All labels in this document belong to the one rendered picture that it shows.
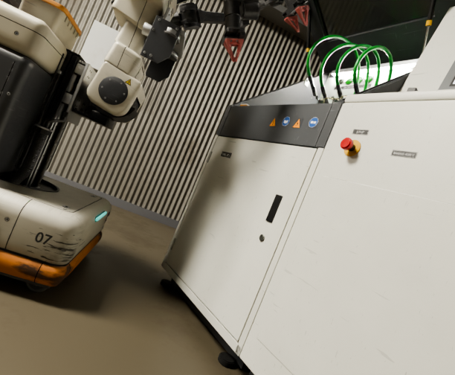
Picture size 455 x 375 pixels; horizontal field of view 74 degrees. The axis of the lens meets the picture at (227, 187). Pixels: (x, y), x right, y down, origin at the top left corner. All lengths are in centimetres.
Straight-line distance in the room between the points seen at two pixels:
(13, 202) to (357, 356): 103
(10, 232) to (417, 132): 117
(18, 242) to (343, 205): 97
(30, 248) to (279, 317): 78
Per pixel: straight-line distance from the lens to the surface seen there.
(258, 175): 119
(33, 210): 110
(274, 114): 128
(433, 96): 95
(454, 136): 87
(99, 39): 322
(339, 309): 87
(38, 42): 119
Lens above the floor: 54
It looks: 1 degrees up
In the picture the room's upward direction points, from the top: 23 degrees clockwise
